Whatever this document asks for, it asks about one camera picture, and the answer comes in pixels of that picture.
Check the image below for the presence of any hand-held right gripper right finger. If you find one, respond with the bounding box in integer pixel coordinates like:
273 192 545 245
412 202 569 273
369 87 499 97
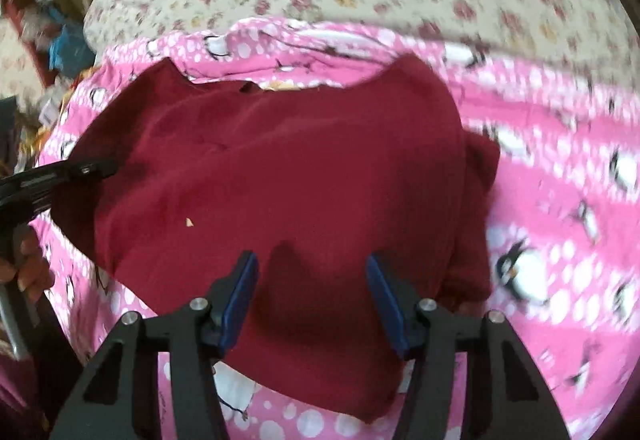
365 254 572 440

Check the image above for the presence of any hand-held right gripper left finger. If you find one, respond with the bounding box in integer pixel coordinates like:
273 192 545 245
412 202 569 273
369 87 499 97
49 250 260 440

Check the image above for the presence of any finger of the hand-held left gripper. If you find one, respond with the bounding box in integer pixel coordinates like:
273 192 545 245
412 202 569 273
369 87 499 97
52 159 119 184

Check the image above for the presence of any dark red shirt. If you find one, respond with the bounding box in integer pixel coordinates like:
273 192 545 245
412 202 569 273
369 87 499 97
50 53 502 425

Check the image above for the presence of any person's left hand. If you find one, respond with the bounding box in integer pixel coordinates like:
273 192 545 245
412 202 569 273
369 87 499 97
0 229 55 305

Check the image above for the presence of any blue plastic bag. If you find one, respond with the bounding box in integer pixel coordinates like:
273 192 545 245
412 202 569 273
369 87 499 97
49 18 97 74

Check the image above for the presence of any pink penguin print blanket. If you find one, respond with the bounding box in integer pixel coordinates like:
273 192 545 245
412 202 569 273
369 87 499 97
27 17 640 440

